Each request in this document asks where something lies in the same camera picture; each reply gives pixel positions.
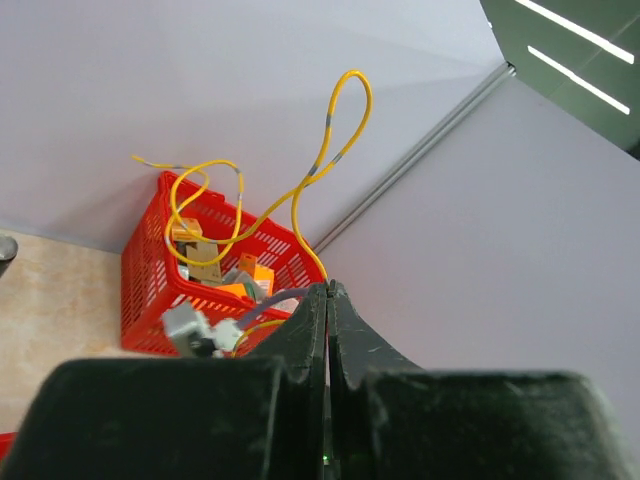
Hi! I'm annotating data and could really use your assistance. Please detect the orange carton in basket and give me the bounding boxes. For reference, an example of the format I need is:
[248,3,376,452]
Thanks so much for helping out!
[219,253,275,302]

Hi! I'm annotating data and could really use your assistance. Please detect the red three-compartment tray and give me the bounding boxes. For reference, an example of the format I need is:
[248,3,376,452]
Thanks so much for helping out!
[0,432,16,460]

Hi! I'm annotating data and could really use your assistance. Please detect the black drink can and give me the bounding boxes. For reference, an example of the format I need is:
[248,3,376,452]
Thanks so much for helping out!
[0,234,18,277]

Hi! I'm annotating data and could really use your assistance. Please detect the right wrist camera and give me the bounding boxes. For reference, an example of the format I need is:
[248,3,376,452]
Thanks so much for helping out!
[162,302,243,358]

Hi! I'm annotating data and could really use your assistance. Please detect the red plastic shopping basket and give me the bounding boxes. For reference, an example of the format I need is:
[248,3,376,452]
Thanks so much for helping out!
[120,171,323,356]

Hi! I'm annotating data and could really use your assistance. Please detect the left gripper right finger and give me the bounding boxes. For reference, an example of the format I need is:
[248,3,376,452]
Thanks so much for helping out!
[327,282,639,479]

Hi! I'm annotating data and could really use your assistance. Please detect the brown cardboard box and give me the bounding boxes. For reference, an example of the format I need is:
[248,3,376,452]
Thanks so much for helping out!
[176,242,222,286]

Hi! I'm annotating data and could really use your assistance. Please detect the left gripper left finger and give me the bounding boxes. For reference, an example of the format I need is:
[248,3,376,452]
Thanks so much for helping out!
[1,284,327,479]

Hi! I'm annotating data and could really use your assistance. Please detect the orange box in basket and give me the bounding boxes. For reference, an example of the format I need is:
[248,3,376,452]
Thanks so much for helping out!
[170,218,203,243]

